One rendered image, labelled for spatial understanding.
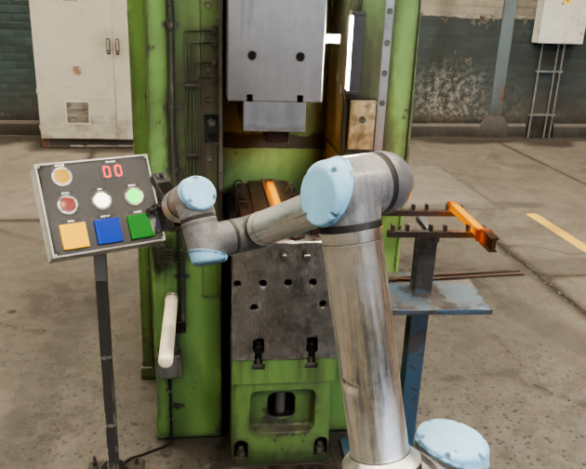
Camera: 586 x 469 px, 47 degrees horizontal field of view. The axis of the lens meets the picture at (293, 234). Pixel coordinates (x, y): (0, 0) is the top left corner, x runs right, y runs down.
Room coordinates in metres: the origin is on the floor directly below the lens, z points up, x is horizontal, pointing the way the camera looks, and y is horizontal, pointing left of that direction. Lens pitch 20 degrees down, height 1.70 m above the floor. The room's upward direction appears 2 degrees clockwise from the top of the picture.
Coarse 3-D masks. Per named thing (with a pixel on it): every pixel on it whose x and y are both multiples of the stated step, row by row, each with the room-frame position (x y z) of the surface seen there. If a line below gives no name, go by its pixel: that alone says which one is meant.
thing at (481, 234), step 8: (456, 208) 2.14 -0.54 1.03; (456, 216) 2.12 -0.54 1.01; (464, 216) 2.06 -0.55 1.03; (464, 224) 2.04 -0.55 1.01; (472, 224) 1.98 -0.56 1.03; (480, 224) 1.98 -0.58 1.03; (472, 232) 1.97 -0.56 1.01; (480, 232) 1.91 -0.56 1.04; (488, 232) 1.88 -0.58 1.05; (480, 240) 1.91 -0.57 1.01; (488, 240) 1.86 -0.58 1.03; (496, 240) 1.83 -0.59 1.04; (488, 248) 1.84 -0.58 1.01
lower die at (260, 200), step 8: (248, 184) 2.49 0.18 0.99; (256, 184) 2.49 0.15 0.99; (264, 184) 2.46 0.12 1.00; (280, 184) 2.50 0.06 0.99; (240, 192) 2.42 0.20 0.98; (248, 192) 2.42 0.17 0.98; (256, 192) 2.39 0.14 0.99; (264, 192) 2.38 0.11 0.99; (280, 192) 2.40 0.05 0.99; (240, 200) 2.31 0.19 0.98; (248, 200) 2.32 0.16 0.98; (256, 200) 2.29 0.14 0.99; (264, 200) 2.29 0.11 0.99; (280, 200) 2.27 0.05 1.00; (240, 208) 2.22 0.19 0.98; (248, 208) 2.22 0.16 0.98; (256, 208) 2.19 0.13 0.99; (264, 208) 2.19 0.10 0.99; (240, 216) 2.21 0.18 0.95
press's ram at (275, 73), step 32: (224, 0) 2.42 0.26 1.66; (256, 0) 2.13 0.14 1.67; (288, 0) 2.14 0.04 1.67; (320, 0) 2.15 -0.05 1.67; (224, 32) 2.41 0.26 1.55; (256, 32) 2.13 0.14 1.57; (288, 32) 2.14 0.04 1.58; (320, 32) 2.15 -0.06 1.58; (224, 64) 2.40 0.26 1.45; (256, 64) 2.13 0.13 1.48; (288, 64) 2.14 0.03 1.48; (320, 64) 2.15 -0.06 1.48; (256, 96) 2.13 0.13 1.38; (288, 96) 2.14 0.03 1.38; (320, 96) 2.16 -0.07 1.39
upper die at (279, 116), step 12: (240, 108) 2.28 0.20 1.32; (252, 108) 2.13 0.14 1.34; (264, 108) 2.13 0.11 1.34; (276, 108) 2.14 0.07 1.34; (288, 108) 2.14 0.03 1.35; (300, 108) 2.15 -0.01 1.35; (240, 120) 2.28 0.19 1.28; (252, 120) 2.13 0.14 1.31; (264, 120) 2.13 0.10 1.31; (276, 120) 2.14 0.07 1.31; (288, 120) 2.14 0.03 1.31; (300, 120) 2.15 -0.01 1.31
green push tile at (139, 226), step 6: (132, 216) 1.92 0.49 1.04; (138, 216) 1.93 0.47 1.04; (144, 216) 1.94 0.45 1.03; (132, 222) 1.91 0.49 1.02; (138, 222) 1.92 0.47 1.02; (144, 222) 1.93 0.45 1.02; (150, 222) 1.93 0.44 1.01; (132, 228) 1.90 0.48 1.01; (138, 228) 1.91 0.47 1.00; (144, 228) 1.92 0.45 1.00; (150, 228) 1.93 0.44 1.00; (132, 234) 1.89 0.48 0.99; (138, 234) 1.90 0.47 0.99; (144, 234) 1.91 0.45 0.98; (150, 234) 1.91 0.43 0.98
